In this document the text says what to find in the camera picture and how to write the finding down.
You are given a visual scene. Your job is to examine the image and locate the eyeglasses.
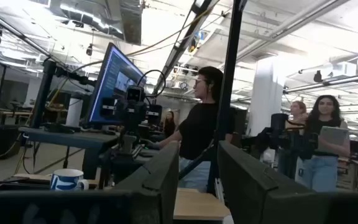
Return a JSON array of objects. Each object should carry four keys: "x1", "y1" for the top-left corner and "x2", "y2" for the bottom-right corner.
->
[{"x1": 193, "y1": 78, "x2": 208, "y2": 89}]

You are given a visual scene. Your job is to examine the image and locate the wooden background table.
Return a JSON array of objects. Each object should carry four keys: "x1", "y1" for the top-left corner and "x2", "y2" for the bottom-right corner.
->
[{"x1": 0, "y1": 106, "x2": 34, "y2": 126}]

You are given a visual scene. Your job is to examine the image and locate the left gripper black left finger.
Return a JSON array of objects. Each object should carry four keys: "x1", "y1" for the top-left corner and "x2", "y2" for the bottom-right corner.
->
[{"x1": 0, "y1": 141, "x2": 180, "y2": 224}]

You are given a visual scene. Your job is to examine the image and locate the silver air duct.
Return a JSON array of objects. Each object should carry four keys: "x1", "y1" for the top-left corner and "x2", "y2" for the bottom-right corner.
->
[{"x1": 46, "y1": 0, "x2": 144, "y2": 46}]

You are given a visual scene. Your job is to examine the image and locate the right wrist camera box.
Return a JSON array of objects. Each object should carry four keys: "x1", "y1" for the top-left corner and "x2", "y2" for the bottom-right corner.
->
[{"x1": 126, "y1": 85, "x2": 146, "y2": 103}]

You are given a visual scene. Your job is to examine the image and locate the white mug blue floral print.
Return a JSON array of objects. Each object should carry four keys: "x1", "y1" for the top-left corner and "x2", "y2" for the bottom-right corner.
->
[{"x1": 49, "y1": 168, "x2": 90, "y2": 192}]

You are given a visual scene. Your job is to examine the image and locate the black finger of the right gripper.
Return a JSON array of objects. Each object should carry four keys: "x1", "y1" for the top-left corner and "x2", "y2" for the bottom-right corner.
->
[
  {"x1": 147, "y1": 104, "x2": 163, "y2": 126},
  {"x1": 101, "y1": 97, "x2": 118, "y2": 121}
]

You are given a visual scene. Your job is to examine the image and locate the white ceiling pipe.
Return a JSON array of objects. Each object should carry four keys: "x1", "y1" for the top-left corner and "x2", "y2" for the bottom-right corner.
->
[{"x1": 217, "y1": 0, "x2": 351, "y2": 70}]

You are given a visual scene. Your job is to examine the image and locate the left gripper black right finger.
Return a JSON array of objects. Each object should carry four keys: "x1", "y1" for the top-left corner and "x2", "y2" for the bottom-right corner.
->
[{"x1": 218, "y1": 140, "x2": 358, "y2": 224}]

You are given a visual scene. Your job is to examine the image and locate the black ceiling pipe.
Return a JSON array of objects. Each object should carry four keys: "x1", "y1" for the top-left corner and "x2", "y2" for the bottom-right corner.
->
[{"x1": 0, "y1": 2, "x2": 71, "y2": 71}]

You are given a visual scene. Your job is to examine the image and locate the grey tablet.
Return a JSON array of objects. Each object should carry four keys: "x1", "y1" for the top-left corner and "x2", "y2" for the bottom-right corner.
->
[{"x1": 316, "y1": 125, "x2": 350, "y2": 156}]

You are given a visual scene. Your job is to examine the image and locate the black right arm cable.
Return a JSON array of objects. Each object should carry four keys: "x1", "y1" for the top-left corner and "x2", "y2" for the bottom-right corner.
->
[{"x1": 136, "y1": 69, "x2": 167, "y2": 98}]

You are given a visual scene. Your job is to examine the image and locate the grey ceiling rail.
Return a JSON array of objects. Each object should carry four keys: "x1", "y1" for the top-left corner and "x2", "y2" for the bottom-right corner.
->
[{"x1": 282, "y1": 72, "x2": 358, "y2": 95}]

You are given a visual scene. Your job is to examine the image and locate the grey computer cart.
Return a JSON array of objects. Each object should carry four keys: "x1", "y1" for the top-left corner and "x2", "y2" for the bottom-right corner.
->
[{"x1": 18, "y1": 125, "x2": 119, "y2": 181}]

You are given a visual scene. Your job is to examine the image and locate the white ceiling box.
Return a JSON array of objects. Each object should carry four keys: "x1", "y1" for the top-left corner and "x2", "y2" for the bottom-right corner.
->
[{"x1": 331, "y1": 61, "x2": 358, "y2": 79}]

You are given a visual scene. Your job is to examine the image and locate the person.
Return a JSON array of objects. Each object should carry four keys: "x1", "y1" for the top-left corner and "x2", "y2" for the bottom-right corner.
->
[
  {"x1": 162, "y1": 110, "x2": 177, "y2": 139},
  {"x1": 143, "y1": 65, "x2": 234, "y2": 192},
  {"x1": 301, "y1": 94, "x2": 352, "y2": 193},
  {"x1": 285, "y1": 100, "x2": 310, "y2": 130}
]

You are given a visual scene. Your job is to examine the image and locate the black monitor post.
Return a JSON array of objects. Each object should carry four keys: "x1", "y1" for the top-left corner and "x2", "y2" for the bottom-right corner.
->
[{"x1": 30, "y1": 58, "x2": 96, "y2": 129}]

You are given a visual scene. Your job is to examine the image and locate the white cylinder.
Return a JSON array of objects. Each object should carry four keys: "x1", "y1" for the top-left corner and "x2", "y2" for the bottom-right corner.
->
[{"x1": 65, "y1": 97, "x2": 85, "y2": 127}]

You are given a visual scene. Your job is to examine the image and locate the black metal rig frame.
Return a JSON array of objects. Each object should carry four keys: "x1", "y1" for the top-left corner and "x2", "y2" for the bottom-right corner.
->
[{"x1": 178, "y1": 0, "x2": 248, "y2": 195}]

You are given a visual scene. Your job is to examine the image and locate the computer monitor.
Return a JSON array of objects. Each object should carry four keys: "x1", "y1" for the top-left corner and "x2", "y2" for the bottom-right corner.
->
[{"x1": 86, "y1": 42, "x2": 147, "y2": 126}]

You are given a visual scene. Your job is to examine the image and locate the black overhead beam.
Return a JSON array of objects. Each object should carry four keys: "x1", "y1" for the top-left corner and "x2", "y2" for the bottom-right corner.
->
[{"x1": 152, "y1": 0, "x2": 222, "y2": 96}]

